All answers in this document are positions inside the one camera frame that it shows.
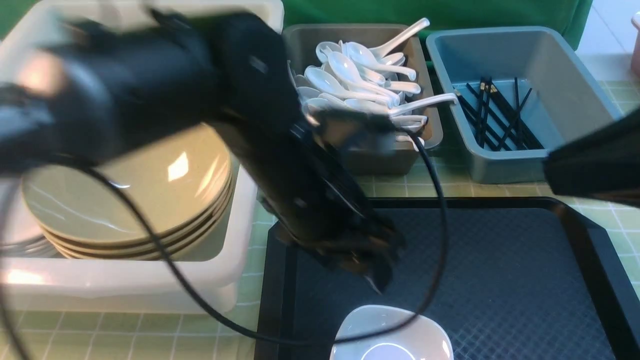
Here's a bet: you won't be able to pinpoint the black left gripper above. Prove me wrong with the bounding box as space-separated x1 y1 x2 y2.
150 10 406 293

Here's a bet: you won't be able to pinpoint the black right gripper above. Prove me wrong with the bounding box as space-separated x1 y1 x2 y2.
542 108 640 206

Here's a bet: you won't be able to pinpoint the black chopstick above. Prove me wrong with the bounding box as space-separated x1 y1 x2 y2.
512 77 525 150
491 83 539 150

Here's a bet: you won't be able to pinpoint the tan noodle bowl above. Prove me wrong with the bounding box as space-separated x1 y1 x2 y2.
22 124 232 245

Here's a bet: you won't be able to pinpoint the white square dish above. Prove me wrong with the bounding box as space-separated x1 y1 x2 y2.
329 305 454 360

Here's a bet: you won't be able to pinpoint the white soup spoon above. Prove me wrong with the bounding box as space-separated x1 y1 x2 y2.
343 42 418 81

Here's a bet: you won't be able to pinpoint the top stacked tan bowl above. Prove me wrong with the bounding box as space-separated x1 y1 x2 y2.
41 173 236 261

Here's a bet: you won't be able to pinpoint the blue chopstick bin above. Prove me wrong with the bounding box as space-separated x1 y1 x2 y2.
426 27 620 184

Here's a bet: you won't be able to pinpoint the grey spoon bin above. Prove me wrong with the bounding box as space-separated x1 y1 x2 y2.
282 23 435 176

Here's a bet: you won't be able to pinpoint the black chopsticks in bin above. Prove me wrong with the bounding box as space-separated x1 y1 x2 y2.
454 77 544 152

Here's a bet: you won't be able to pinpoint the pile of white spoons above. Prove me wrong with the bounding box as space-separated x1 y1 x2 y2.
294 41 429 133

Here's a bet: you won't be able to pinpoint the black serving tray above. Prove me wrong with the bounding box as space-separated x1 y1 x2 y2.
257 197 640 360

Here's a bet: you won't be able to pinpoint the green backdrop cloth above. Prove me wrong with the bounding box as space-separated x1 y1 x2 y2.
1 0 592 49

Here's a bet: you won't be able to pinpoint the white spoon sticking up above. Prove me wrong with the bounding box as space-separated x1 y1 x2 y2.
369 18 430 59

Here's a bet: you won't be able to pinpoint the white spoon over rim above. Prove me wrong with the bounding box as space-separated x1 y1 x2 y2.
388 93 458 117

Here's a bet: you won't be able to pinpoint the stack of white plates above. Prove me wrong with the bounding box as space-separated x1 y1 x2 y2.
1 187 58 258

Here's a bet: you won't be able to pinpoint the large white plastic tub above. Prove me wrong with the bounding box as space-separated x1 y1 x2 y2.
1 0 266 313

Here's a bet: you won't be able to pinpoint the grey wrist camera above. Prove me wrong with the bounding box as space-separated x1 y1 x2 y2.
307 108 396 155

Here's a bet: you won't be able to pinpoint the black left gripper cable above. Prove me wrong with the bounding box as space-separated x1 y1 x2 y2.
0 130 449 360

